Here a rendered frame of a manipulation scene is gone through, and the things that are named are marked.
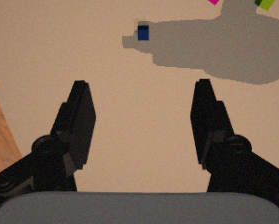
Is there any small blue block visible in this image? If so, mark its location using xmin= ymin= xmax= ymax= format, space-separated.
xmin=137 ymin=25 xmax=149 ymax=41

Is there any magenta block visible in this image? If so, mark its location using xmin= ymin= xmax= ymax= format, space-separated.
xmin=208 ymin=0 xmax=219 ymax=5

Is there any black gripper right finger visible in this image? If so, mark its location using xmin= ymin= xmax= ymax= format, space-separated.
xmin=190 ymin=79 xmax=279 ymax=207

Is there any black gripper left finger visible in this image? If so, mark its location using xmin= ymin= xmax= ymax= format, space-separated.
xmin=0 ymin=80 xmax=96 ymax=208

